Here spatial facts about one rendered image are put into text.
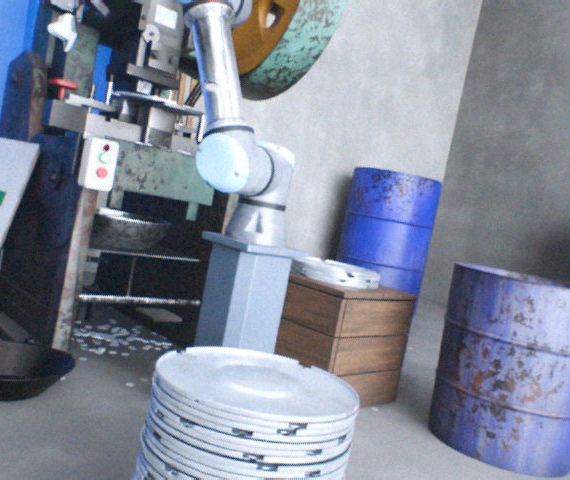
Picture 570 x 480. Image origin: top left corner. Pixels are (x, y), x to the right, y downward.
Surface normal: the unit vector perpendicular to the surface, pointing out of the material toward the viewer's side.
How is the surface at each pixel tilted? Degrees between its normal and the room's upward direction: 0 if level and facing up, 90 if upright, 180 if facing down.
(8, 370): 49
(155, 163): 90
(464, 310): 92
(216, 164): 97
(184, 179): 90
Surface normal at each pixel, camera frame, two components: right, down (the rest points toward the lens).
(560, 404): 0.35, 0.15
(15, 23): 0.64, 0.17
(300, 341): -0.67, -0.09
